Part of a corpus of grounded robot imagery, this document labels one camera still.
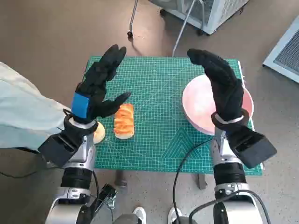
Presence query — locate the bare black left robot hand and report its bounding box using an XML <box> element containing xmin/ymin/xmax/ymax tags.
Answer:
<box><xmin>71</xmin><ymin>44</ymin><xmax>132</xmax><ymax>124</ymax></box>

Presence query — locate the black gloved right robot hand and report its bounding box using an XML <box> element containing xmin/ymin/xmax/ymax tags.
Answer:
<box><xmin>186</xmin><ymin>48</ymin><xmax>245</xmax><ymax>121</ymax></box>

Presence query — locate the pink bowl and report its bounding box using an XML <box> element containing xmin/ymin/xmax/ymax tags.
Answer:
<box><xmin>182</xmin><ymin>74</ymin><xmax>254</xmax><ymax>136</ymax></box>

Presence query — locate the long orange striped bread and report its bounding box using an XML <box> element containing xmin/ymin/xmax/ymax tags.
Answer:
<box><xmin>113</xmin><ymin>104</ymin><xmax>135</xmax><ymax>140</ymax></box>

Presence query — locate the round pale bread bun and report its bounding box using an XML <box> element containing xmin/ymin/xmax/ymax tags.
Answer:
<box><xmin>93</xmin><ymin>121</ymin><xmax>106</xmax><ymax>145</ymax></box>

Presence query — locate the green cutting mat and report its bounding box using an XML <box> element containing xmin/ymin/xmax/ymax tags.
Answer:
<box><xmin>83</xmin><ymin>55</ymin><xmax>264</xmax><ymax>175</ymax></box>

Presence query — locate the white vented unit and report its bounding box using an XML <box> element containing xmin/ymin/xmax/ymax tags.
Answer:
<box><xmin>263</xmin><ymin>22</ymin><xmax>299</xmax><ymax>84</ymax></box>

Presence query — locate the grey bent metal tube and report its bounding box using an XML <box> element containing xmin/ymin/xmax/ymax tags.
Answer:
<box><xmin>172</xmin><ymin>0</ymin><xmax>196</xmax><ymax>56</ymax></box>

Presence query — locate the white wheeled cabinet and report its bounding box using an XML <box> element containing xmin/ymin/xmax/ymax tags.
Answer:
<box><xmin>149</xmin><ymin>0</ymin><xmax>249</xmax><ymax>35</ymax></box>

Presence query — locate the grey tube leg with caster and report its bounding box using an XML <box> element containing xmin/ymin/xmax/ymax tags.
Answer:
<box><xmin>127</xmin><ymin>0</ymin><xmax>139</xmax><ymax>38</ymax></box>

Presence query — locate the grey table leg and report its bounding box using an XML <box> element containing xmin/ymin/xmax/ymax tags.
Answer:
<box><xmin>116</xmin><ymin>170</ymin><xmax>127</xmax><ymax>187</ymax></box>
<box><xmin>198</xmin><ymin>174</ymin><xmax>208</xmax><ymax>189</ymax></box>

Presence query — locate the black bar with metal clamp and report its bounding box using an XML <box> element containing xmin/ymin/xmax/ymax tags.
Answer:
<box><xmin>81</xmin><ymin>183</ymin><xmax>118</xmax><ymax>224</ymax></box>

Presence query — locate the person's foot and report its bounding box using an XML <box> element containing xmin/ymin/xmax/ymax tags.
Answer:
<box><xmin>133</xmin><ymin>206</ymin><xmax>147</xmax><ymax>224</ymax></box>
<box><xmin>168</xmin><ymin>207</ymin><xmax>183</xmax><ymax>224</ymax></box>

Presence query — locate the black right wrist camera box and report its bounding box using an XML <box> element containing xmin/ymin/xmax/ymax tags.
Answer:
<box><xmin>230</xmin><ymin>127</ymin><xmax>278</xmax><ymax>169</ymax></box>

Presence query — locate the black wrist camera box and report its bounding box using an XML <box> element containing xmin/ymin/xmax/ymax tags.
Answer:
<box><xmin>37</xmin><ymin>134</ymin><xmax>82</xmax><ymax>168</ymax></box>
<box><xmin>230</xmin><ymin>127</ymin><xmax>278</xmax><ymax>169</ymax></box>

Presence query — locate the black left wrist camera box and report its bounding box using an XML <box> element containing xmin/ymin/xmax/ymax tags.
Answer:
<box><xmin>37</xmin><ymin>134</ymin><xmax>82</xmax><ymax>168</ymax></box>

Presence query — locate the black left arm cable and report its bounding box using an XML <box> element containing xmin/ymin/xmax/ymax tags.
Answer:
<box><xmin>92</xmin><ymin>170</ymin><xmax>99</xmax><ymax>206</ymax></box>

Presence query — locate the thin black floor cable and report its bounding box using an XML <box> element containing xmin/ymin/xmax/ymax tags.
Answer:
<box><xmin>0</xmin><ymin>167</ymin><xmax>47</xmax><ymax>178</ymax></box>

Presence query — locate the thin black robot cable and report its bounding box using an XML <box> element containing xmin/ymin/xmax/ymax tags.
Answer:
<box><xmin>172</xmin><ymin>139</ymin><xmax>214</xmax><ymax>224</ymax></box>

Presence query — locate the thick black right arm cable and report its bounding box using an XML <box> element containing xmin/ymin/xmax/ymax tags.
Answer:
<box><xmin>188</xmin><ymin>190</ymin><xmax>271</xmax><ymax>224</ymax></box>

